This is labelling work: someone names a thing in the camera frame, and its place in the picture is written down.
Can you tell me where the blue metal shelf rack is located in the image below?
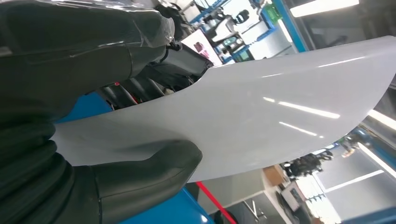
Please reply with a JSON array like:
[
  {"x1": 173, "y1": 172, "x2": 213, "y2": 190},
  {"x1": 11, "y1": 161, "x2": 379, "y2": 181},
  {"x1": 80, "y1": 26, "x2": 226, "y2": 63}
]
[{"x1": 56, "y1": 0, "x2": 308, "y2": 224}]

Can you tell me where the red barrier belt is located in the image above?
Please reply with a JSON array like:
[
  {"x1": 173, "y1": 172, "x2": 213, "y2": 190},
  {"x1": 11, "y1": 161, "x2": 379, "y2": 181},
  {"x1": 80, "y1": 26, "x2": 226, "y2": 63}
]
[{"x1": 195, "y1": 182, "x2": 237, "y2": 224}]

